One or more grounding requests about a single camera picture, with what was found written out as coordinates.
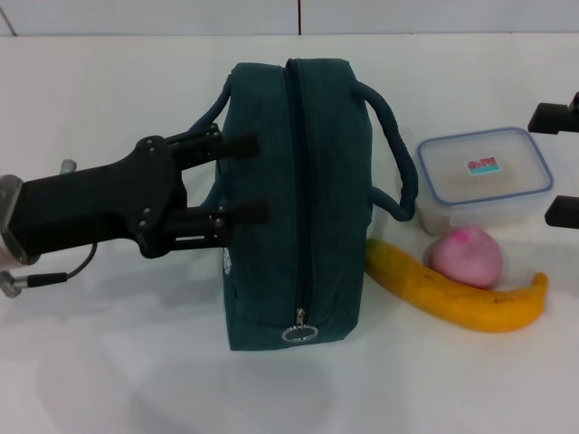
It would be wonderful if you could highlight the yellow banana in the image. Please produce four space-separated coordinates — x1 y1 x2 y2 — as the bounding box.
365 238 550 335

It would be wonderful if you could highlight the dark teal insulated lunch bag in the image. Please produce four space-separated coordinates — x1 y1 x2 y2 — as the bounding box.
187 57 420 353

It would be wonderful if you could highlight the clear plastic food container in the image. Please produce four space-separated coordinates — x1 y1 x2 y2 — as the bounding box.
414 127 555 235

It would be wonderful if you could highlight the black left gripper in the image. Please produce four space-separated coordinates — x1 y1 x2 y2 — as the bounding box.
8 134 189 261

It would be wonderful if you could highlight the pink peach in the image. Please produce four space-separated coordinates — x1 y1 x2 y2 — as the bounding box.
429 227 504 290

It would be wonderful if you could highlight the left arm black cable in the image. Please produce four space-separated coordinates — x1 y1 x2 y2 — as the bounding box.
0 242 99 298

